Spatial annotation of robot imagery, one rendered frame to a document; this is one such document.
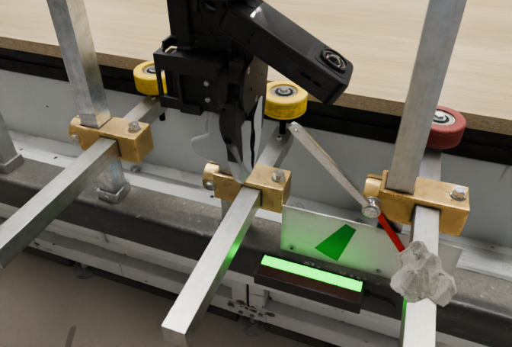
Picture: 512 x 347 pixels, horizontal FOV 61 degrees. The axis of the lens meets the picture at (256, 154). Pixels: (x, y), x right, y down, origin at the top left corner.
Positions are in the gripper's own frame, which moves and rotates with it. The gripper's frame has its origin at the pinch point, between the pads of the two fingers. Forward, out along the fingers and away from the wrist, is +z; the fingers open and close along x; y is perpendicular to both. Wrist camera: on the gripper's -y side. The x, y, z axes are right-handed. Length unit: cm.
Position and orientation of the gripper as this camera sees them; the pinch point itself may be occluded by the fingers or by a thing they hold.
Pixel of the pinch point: (248, 172)
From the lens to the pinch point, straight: 46.0
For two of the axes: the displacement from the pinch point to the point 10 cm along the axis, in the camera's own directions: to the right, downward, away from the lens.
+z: 0.0, 8.0, 6.0
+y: -9.5, -1.9, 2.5
